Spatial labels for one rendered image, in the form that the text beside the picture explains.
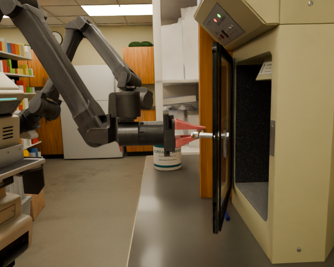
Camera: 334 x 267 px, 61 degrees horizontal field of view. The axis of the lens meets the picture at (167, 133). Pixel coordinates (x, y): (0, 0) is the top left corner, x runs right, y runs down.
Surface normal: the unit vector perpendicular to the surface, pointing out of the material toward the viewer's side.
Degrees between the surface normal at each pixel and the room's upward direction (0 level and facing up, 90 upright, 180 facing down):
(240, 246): 0
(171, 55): 91
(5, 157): 90
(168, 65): 95
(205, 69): 90
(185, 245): 0
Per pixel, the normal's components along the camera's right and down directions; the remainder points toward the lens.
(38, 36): -0.19, 0.10
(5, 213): 0.97, 0.15
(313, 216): 0.03, 0.15
